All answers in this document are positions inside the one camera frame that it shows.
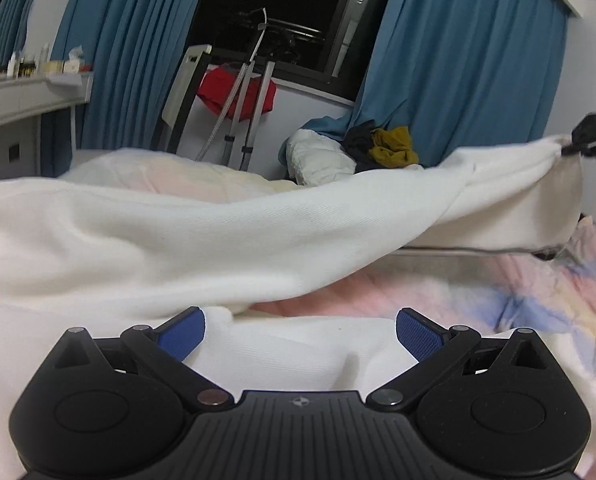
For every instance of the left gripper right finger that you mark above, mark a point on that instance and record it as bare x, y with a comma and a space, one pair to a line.
438, 352

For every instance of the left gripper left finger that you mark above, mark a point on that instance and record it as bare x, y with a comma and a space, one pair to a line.
160, 353

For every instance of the white hooded sweatshirt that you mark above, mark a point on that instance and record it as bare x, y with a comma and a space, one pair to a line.
108, 258

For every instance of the white folding chair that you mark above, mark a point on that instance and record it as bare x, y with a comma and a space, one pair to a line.
180, 99

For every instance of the right blue curtain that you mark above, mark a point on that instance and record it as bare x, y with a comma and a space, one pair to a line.
461, 73

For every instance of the blue curtain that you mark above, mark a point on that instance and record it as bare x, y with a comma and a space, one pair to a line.
461, 73
134, 48

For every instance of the pastel pink blue duvet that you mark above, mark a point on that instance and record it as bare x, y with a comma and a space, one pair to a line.
489, 293

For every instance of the mustard yellow garment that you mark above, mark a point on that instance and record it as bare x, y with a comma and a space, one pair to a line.
393, 148

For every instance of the dark navy garment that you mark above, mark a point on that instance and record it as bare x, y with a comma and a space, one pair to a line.
357, 143

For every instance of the white dressing table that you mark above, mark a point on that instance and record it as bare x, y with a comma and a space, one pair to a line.
23, 102

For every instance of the tissue box on desk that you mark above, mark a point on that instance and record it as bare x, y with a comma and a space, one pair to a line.
74, 61

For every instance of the metal drying rack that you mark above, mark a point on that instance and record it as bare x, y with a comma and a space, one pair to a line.
235, 93

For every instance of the left blue curtain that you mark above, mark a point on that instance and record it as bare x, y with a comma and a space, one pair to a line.
134, 48

